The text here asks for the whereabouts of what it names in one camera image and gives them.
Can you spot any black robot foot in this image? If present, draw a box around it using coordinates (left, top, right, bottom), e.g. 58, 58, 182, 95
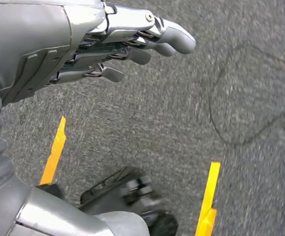
79, 166, 179, 236

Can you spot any black floor cable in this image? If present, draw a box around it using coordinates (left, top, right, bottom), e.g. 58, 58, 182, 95
207, 42, 285, 146

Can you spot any notched yellow floor tape strip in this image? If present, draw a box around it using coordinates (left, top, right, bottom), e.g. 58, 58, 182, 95
195, 162, 221, 236

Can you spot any ragged yellow floor tape strip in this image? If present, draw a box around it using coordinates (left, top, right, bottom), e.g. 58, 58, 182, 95
39, 116, 67, 186

